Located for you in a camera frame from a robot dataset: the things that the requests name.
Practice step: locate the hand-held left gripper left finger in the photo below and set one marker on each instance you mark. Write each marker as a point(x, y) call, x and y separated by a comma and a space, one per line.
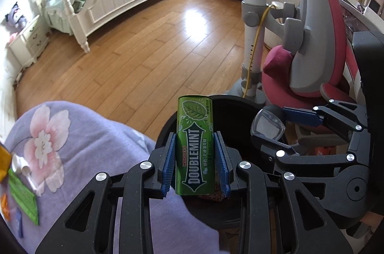
point(168, 164)

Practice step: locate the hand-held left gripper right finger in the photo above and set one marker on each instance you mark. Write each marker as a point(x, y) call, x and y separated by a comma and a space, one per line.
point(222, 170)

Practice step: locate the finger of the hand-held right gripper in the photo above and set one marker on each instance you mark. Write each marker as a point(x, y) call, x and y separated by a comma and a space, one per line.
point(303, 116)
point(315, 161)

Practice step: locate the green chewing gum bottle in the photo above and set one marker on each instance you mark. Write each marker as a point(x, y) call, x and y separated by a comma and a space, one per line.
point(195, 146)

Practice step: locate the clear plastic lid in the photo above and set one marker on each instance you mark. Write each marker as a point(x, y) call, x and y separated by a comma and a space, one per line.
point(268, 125)

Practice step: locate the black trash bin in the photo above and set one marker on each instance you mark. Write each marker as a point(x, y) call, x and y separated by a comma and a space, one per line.
point(234, 119)

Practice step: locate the white tissue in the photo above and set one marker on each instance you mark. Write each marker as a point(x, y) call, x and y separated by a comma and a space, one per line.
point(20, 165)

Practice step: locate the green packet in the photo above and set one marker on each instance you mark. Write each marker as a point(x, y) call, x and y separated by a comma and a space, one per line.
point(24, 200)

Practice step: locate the small blue packet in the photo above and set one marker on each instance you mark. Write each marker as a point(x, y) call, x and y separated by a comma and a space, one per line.
point(19, 222)

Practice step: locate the yellow foil wrapper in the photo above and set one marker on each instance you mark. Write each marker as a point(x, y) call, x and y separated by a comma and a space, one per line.
point(4, 164)

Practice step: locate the orange candy wrapper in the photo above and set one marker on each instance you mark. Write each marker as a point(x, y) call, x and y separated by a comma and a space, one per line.
point(4, 206)

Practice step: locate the red box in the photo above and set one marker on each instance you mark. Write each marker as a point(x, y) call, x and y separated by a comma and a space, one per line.
point(322, 150)

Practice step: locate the purple floral cloth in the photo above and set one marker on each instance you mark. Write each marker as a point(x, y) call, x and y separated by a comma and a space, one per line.
point(99, 158)

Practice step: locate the dark monitor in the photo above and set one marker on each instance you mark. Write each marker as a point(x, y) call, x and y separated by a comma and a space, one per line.
point(376, 5)

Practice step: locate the pink and grey chair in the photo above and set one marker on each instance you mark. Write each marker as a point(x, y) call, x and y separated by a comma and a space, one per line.
point(315, 17)

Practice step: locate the white power strip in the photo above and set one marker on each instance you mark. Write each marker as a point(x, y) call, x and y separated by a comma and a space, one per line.
point(18, 77)

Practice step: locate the white nightstand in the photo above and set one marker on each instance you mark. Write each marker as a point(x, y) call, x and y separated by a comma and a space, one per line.
point(30, 41)

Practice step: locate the small pink plush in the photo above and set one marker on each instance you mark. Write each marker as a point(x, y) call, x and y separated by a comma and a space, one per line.
point(13, 38)

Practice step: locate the purple plush toy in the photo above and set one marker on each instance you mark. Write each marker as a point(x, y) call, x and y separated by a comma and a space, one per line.
point(16, 17)

